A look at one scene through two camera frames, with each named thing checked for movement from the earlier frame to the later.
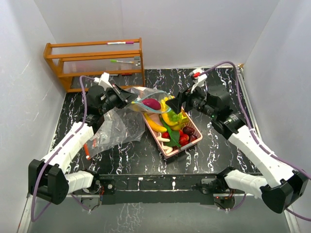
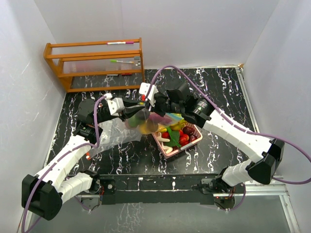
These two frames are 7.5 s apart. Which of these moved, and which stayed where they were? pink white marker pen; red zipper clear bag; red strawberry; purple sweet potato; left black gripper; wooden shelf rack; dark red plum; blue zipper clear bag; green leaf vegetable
Moved: left black gripper; purple sweet potato; blue zipper clear bag
Stayed: wooden shelf rack; red zipper clear bag; pink white marker pen; dark red plum; green leaf vegetable; red strawberry
